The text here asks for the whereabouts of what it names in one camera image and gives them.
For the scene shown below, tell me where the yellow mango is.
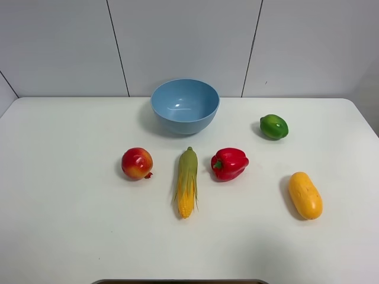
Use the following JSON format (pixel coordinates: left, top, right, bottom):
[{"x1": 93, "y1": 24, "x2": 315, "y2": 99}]
[{"x1": 288, "y1": 172, "x2": 323, "y2": 220}]

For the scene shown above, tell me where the blue plastic bowl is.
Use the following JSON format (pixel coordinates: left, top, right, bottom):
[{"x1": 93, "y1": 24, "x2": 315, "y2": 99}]
[{"x1": 150, "y1": 79, "x2": 220, "y2": 135}]

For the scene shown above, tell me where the red yellow pomegranate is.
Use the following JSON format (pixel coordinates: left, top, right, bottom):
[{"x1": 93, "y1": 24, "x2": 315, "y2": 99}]
[{"x1": 121, "y1": 147, "x2": 153, "y2": 180}]

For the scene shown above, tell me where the green lime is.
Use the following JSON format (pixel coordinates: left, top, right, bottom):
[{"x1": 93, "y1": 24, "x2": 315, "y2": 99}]
[{"x1": 259, "y1": 114, "x2": 289, "y2": 140}]

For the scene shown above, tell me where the red bell pepper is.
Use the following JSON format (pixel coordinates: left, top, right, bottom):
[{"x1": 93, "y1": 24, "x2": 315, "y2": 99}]
[{"x1": 211, "y1": 147, "x2": 249, "y2": 182}]

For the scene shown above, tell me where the corn cob with husk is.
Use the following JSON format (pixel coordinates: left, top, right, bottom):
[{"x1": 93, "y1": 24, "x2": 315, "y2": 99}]
[{"x1": 173, "y1": 147, "x2": 198, "y2": 220}]

